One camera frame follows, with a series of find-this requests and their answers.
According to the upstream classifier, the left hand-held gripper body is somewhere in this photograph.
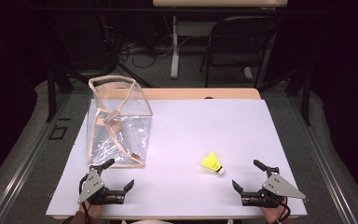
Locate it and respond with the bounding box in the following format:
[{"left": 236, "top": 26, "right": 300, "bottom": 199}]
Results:
[{"left": 77, "top": 167, "right": 127, "bottom": 206}]

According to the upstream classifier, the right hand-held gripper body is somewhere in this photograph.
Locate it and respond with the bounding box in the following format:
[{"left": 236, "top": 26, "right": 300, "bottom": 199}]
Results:
[{"left": 241, "top": 167, "right": 308, "bottom": 209}]

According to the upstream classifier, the clear plastic bag beige trim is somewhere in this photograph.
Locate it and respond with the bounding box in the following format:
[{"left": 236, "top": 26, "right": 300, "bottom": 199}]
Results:
[{"left": 87, "top": 75, "right": 154, "bottom": 169}]

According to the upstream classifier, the yellow shuttlecock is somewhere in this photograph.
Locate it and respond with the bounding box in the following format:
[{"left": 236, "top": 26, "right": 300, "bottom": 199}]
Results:
[{"left": 200, "top": 151, "right": 226, "bottom": 176}]

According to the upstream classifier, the person's left hand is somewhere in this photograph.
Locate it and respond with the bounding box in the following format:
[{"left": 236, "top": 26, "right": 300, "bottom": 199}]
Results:
[{"left": 80, "top": 194, "right": 119, "bottom": 219}]

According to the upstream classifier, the person's right hand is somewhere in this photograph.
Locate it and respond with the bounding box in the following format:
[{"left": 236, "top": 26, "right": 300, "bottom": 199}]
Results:
[{"left": 260, "top": 203, "right": 289, "bottom": 224}]

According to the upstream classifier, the white table cover sheet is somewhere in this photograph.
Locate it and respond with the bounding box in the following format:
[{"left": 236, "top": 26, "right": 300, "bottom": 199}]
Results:
[{"left": 45, "top": 98, "right": 308, "bottom": 218}]

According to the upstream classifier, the wooden table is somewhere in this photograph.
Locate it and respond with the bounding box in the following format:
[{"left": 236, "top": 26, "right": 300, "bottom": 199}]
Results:
[{"left": 45, "top": 88, "right": 309, "bottom": 221}]

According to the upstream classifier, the black folding chair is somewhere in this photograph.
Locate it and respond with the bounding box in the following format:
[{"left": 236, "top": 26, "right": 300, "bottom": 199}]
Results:
[{"left": 200, "top": 16, "right": 280, "bottom": 89}]

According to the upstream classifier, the white-legged desk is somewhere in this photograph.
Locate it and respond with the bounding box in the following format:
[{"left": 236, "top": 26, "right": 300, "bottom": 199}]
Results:
[{"left": 152, "top": 0, "right": 289, "bottom": 79}]

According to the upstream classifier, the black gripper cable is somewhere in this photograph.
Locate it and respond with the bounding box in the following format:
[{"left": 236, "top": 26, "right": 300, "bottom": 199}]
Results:
[
  {"left": 78, "top": 173, "right": 91, "bottom": 224},
  {"left": 278, "top": 197, "right": 292, "bottom": 224}
]

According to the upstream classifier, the aluminium floor rail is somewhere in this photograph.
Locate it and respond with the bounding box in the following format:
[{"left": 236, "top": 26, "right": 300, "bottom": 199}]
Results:
[
  {"left": 0, "top": 92, "right": 73, "bottom": 224},
  {"left": 287, "top": 92, "right": 358, "bottom": 224}
]

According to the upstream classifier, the black metal frame post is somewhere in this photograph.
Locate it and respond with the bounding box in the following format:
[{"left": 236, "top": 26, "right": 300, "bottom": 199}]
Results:
[{"left": 46, "top": 66, "right": 59, "bottom": 123}]

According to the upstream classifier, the bundle of floor cables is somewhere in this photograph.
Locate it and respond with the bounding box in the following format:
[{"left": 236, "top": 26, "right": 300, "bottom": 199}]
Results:
[{"left": 117, "top": 38, "right": 175, "bottom": 69}]

